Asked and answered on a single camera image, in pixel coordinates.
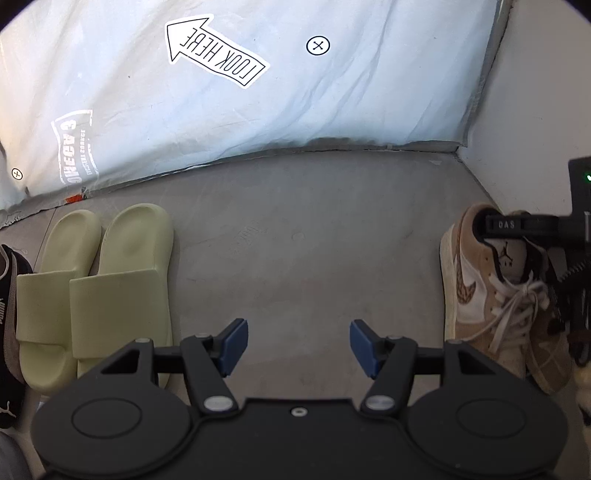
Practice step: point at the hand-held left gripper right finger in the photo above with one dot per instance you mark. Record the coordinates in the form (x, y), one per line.
(364, 348)

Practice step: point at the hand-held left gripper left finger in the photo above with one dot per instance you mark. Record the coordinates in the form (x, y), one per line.
(233, 346)

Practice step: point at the pale green slide sandal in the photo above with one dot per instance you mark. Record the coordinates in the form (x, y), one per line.
(124, 277)
(46, 300)

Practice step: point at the white printed sheet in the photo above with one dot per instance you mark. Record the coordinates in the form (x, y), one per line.
(277, 92)

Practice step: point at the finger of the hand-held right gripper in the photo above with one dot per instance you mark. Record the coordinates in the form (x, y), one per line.
(517, 226)

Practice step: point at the black suede sneaker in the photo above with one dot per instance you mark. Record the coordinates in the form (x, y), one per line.
(14, 369)

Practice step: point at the tan white lace-up sneaker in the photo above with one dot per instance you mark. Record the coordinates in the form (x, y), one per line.
(471, 295)

